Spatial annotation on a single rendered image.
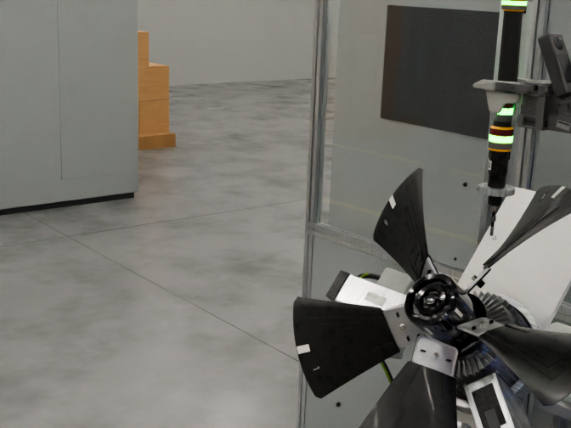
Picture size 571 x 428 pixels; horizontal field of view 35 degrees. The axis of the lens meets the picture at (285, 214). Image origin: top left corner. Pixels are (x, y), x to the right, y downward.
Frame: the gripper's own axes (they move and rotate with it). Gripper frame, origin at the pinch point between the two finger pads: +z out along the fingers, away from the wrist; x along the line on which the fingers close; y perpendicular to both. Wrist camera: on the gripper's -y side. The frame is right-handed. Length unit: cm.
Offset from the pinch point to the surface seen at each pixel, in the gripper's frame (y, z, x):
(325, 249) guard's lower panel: 74, 116, 71
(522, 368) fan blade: 49, -18, -8
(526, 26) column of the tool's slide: -8, 34, 58
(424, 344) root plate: 53, 6, -7
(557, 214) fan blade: 25.4, -9.6, 11.4
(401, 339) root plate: 56, 15, -4
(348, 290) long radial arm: 55, 42, 7
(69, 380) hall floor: 165, 250, 40
